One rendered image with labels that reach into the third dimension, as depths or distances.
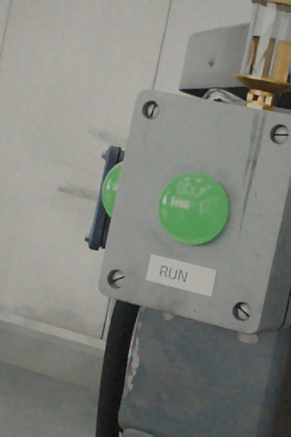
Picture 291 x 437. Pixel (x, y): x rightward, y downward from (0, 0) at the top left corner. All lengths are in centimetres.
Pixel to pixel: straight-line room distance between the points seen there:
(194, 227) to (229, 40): 45
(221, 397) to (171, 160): 11
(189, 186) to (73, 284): 596
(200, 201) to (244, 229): 2
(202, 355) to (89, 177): 587
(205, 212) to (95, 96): 597
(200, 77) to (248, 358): 48
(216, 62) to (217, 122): 45
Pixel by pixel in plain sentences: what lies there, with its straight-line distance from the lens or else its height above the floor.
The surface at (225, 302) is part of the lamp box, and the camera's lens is 47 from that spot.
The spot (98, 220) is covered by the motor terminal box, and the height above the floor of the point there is 124.
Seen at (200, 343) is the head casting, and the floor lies 122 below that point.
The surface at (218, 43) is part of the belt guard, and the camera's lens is 93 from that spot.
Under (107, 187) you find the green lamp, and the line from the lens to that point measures 50.
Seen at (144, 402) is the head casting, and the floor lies 119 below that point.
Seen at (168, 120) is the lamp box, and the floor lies 132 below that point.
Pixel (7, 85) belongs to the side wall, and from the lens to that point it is 671.
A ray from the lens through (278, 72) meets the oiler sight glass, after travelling 55.
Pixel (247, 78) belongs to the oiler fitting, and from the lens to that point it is 55.
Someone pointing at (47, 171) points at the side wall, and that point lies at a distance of 652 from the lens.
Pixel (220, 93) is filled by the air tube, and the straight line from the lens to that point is 64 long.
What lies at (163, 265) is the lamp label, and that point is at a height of 126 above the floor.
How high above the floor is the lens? 130
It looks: 3 degrees down
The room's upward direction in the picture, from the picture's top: 12 degrees clockwise
